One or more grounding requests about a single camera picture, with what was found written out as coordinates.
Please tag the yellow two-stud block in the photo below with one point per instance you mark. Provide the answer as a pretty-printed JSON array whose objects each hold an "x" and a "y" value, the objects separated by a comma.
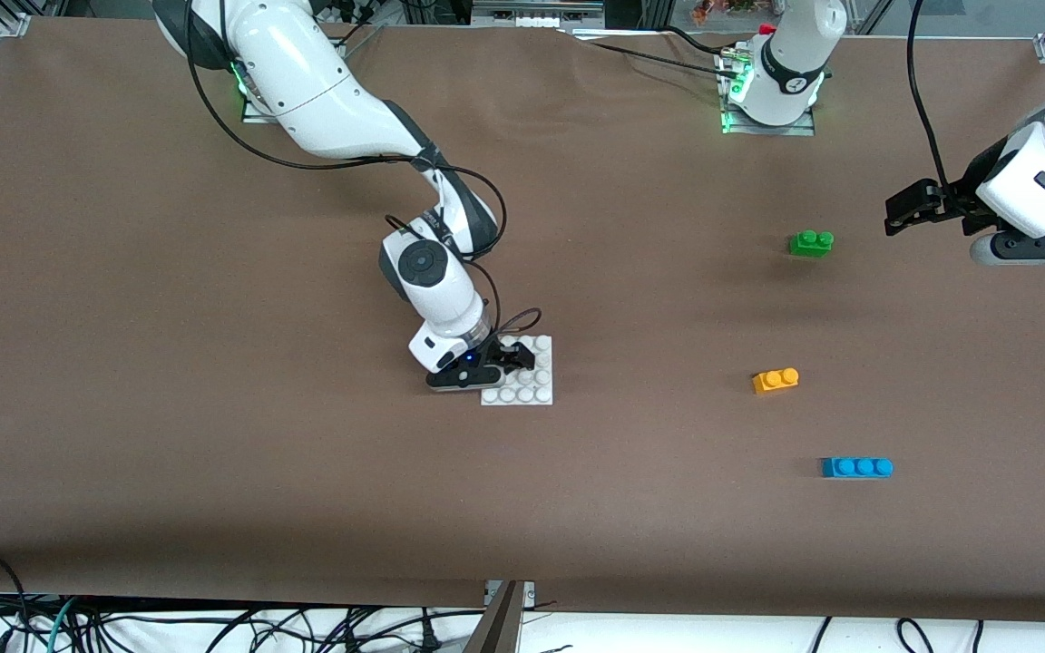
[{"x": 774, "y": 381}]

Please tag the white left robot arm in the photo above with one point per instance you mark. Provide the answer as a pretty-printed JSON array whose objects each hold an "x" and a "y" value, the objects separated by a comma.
[{"x": 786, "y": 82}]

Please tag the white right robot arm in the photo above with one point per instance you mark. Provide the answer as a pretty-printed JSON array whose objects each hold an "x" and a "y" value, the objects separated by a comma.
[{"x": 323, "y": 100}]

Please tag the white studded base plate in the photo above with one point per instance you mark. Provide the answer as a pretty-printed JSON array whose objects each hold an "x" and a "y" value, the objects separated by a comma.
[{"x": 536, "y": 390}]

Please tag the white power strip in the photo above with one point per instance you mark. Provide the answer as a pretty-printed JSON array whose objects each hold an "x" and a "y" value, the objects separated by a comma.
[{"x": 532, "y": 20}]

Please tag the blue three-stud block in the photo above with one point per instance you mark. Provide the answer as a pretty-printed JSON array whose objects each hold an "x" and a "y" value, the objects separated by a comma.
[{"x": 856, "y": 468}]

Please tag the green two-stud block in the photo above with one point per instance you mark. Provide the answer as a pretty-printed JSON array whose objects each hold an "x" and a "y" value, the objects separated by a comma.
[{"x": 811, "y": 243}]

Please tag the small metal table bracket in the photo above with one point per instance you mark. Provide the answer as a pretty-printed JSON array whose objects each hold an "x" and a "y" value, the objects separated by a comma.
[{"x": 529, "y": 591}]

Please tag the grey metal pole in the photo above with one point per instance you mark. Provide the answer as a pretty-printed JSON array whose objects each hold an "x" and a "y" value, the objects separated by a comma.
[{"x": 500, "y": 626}]

